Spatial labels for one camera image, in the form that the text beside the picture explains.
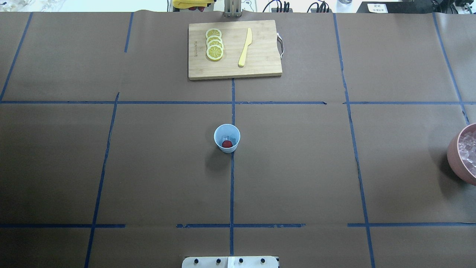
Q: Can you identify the red strawberry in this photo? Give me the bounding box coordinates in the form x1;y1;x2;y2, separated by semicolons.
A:
221;140;234;148

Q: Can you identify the light blue cup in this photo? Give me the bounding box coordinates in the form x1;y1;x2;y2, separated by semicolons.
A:
214;124;241;154

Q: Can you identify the clear ice cubes pile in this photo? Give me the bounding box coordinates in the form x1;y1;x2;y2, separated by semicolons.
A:
458;131;476;176

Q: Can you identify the wooden cutting board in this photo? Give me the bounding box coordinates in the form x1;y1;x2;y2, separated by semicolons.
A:
188;20;283;81

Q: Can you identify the lemon slice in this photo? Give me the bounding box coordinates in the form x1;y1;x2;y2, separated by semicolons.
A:
206;50;224;61
205;28;222;39
207;35;223;47
207;44;224;51

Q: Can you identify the yellow plastic knife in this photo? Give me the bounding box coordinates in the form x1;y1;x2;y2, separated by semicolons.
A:
238;28;253;67

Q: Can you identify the yellow cloth bag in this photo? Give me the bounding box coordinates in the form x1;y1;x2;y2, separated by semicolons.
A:
172;0;216;10

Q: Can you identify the pink bowl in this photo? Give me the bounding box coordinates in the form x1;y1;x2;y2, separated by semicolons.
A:
447;123;476;185

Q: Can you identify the aluminium frame post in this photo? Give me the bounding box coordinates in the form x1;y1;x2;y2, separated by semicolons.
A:
224;0;242;17

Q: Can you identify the white camera stand pillar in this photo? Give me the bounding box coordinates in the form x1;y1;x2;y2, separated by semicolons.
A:
181;256;280;268

